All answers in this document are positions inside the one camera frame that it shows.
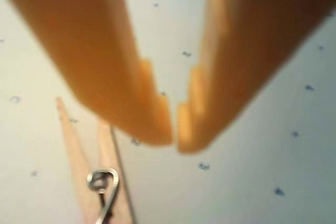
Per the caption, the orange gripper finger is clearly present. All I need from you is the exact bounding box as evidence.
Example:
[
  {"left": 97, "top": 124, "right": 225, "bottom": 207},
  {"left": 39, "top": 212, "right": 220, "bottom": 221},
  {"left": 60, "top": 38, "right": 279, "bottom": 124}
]
[
  {"left": 176, "top": 0, "right": 336, "bottom": 153},
  {"left": 0, "top": 0, "right": 173, "bottom": 146}
]

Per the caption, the wooden clothespin with metal spring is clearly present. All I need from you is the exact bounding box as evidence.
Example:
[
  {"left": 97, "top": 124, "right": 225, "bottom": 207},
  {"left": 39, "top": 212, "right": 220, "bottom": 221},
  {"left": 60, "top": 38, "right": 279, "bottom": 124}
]
[{"left": 55, "top": 97, "right": 138, "bottom": 224}]

